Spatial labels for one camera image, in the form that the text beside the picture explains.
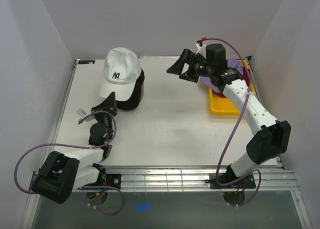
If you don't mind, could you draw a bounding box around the dark label sticker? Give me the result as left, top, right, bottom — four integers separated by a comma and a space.
77, 60, 96, 65

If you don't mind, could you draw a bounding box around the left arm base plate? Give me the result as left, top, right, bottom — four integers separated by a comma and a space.
84, 173, 122, 189

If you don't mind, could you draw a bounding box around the white baseball cap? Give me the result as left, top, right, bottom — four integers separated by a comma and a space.
99, 47, 142, 101

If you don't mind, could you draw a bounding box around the beige baseball cap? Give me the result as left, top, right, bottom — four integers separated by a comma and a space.
139, 84, 144, 102

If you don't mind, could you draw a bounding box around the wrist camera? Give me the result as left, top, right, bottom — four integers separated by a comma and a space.
196, 37, 207, 57
76, 108, 94, 125

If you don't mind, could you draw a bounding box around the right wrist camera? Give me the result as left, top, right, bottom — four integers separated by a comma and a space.
196, 37, 207, 57

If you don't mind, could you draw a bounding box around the yellow plastic tray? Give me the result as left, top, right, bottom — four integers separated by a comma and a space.
207, 59, 256, 117

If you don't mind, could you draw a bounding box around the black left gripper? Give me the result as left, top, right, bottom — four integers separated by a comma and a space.
90, 91, 118, 141

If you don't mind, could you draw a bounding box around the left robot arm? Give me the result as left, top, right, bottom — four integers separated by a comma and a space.
31, 92, 118, 204

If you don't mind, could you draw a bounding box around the aluminium frame rail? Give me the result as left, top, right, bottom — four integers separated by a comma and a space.
27, 167, 301, 194

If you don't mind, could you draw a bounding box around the dark red baseball cap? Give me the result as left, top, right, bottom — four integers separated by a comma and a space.
218, 66, 250, 98

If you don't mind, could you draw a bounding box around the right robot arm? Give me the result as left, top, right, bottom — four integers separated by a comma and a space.
166, 43, 291, 188

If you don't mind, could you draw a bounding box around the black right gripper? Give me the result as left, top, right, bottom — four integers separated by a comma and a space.
166, 49, 213, 84

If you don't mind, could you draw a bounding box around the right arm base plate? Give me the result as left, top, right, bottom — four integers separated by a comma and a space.
206, 172, 256, 190

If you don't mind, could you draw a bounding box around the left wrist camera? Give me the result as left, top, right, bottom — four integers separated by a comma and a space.
76, 108, 94, 125

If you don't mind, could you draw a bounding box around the black baseball cap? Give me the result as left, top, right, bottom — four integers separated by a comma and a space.
115, 70, 145, 111

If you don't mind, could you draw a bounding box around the purple baseball cap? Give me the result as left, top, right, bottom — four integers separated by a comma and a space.
199, 58, 245, 94

